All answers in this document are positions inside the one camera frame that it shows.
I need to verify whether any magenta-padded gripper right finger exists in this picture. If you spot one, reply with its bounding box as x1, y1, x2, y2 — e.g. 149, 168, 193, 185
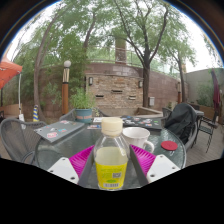
128, 144, 182, 188

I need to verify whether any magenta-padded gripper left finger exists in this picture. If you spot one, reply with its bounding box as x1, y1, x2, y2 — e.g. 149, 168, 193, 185
47, 144, 98, 188

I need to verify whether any orange parasol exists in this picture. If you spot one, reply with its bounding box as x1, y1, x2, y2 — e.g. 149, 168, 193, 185
0, 49, 24, 90

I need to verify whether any wooden lamp post with globe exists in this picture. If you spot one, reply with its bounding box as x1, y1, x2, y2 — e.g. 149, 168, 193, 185
61, 59, 72, 116

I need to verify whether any black metal chair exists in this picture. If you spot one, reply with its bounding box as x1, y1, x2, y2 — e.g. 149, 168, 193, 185
199, 114, 219, 153

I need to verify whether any clear bottle with yellow label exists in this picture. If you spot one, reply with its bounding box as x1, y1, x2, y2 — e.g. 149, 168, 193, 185
93, 117, 131, 191

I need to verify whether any potted plant in teal pot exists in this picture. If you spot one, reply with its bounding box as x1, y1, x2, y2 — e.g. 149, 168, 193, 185
69, 87, 96, 124

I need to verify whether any black backpack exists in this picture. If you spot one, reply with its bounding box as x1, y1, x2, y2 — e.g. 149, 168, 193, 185
164, 102, 198, 144

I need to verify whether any grey laptop with stickers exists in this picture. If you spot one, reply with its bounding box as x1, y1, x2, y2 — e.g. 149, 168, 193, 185
34, 119, 86, 144

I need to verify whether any white sticker sheet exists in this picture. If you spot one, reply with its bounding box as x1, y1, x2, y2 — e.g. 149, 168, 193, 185
92, 116, 105, 124

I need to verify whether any white mug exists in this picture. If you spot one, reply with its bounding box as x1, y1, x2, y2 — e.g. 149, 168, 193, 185
122, 126, 155, 154

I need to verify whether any large dark forked tree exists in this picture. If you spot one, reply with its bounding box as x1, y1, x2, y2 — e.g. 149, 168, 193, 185
109, 0, 174, 108

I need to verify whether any leaning slender tree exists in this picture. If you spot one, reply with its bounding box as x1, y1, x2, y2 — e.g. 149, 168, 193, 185
33, 16, 68, 121

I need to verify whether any thin tree by wall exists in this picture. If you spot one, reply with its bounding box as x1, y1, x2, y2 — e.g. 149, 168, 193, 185
174, 49, 188, 103

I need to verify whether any flat round red coaster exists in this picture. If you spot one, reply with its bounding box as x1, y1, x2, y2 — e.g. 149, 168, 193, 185
160, 140, 179, 152

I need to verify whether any blue yellow striped cone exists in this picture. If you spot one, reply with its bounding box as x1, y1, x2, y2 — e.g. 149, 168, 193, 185
32, 104, 40, 123

